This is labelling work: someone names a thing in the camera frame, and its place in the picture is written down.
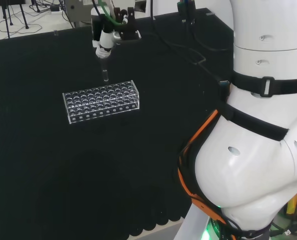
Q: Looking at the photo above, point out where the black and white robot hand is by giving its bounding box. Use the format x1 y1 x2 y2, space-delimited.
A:
91 0 142 59

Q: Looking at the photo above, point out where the clear glass test tube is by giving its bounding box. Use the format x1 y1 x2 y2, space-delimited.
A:
99 56 110 83

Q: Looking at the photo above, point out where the clear acrylic test tube rack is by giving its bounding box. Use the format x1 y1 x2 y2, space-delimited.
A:
62 79 141 125

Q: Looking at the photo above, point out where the grey metal cabinet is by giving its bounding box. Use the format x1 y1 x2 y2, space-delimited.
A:
64 0 93 26

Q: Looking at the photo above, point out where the black tripod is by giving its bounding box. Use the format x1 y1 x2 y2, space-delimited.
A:
0 0 30 39

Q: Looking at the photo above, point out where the black bench cloth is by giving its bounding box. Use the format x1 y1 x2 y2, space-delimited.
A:
0 7 297 237

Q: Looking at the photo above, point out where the yellow stop button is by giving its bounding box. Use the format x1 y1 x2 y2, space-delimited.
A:
285 184 297 216

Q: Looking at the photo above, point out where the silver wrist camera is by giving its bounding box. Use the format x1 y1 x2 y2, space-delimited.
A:
112 29 142 45

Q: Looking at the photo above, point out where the green cable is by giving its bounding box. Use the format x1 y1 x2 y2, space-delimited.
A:
97 0 126 27

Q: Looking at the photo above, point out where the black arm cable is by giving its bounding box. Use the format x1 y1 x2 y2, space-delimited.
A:
150 0 231 88

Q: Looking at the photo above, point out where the thin black floor cable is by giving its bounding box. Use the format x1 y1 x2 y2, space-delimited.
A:
0 14 43 36

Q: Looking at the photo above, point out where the orange cable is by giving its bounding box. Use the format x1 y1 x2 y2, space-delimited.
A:
177 109 239 240

